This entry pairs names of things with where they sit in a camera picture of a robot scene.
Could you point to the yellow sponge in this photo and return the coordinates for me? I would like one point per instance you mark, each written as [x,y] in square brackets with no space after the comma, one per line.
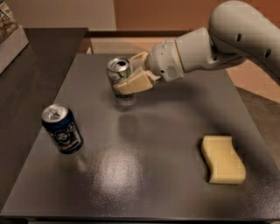
[223,162]

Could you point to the white green 7up can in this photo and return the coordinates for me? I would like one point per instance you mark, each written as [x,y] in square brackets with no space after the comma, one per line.
[119,69]

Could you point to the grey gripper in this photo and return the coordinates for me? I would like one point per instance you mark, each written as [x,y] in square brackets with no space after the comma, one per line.
[164,61]

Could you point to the dark blue soda can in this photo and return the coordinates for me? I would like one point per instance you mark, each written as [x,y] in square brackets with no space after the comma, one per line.
[58,120]

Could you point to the white box with snacks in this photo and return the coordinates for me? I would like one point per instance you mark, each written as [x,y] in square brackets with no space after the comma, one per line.
[13,39]

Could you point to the dark side table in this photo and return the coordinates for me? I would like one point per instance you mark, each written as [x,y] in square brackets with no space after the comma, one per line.
[27,85]

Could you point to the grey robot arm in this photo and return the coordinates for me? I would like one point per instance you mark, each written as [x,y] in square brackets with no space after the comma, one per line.
[236,32]

